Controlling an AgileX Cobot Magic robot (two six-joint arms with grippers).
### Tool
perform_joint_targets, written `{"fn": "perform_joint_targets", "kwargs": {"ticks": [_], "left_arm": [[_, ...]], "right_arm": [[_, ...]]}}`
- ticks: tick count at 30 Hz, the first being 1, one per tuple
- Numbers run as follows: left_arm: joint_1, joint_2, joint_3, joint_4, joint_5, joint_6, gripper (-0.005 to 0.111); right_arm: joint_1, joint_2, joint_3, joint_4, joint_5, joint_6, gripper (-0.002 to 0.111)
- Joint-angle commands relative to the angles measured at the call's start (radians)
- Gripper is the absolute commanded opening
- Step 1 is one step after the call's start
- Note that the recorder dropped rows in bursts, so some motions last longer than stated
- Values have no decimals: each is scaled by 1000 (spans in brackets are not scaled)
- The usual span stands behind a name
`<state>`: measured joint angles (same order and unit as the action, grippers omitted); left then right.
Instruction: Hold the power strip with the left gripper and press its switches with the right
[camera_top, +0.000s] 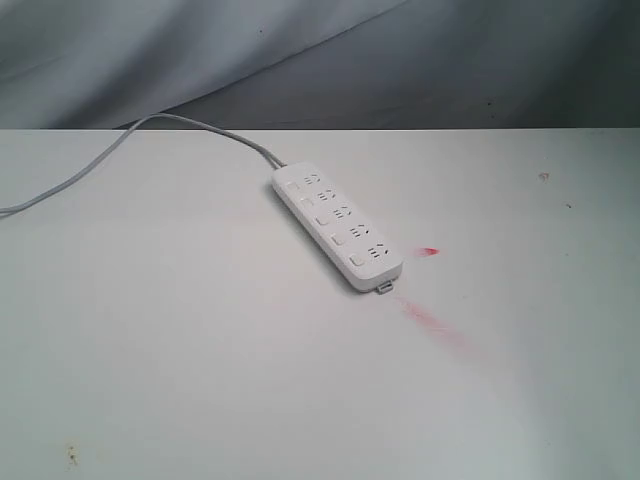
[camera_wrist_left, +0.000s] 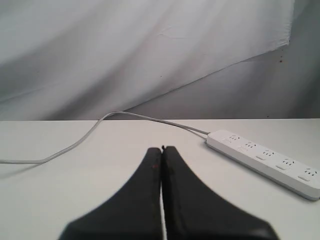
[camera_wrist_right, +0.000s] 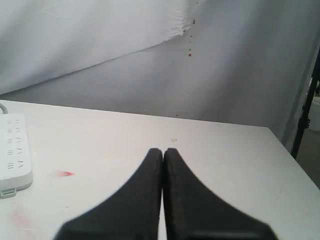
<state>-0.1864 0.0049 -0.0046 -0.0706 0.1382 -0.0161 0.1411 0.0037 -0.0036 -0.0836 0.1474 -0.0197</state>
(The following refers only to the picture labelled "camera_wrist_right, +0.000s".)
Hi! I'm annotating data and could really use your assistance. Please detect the black tripod stand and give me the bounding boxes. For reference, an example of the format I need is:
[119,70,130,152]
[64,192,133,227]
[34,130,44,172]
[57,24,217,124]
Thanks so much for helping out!
[290,51,320,159]

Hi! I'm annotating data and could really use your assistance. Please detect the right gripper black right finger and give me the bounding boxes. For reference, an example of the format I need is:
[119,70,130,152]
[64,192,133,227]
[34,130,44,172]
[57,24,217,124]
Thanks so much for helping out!
[163,148,277,240]

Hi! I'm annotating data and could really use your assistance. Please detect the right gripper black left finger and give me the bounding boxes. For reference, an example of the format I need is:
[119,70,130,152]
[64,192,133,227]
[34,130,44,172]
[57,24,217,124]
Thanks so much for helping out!
[57,148,163,240]

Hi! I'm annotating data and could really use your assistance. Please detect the white backdrop cloth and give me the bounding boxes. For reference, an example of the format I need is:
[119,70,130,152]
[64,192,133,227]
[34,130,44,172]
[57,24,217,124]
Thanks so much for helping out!
[0,0,320,150]

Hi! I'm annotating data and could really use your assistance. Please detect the white power strip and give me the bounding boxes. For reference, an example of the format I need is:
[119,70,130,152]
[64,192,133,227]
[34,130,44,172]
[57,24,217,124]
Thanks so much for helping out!
[0,113,34,199]

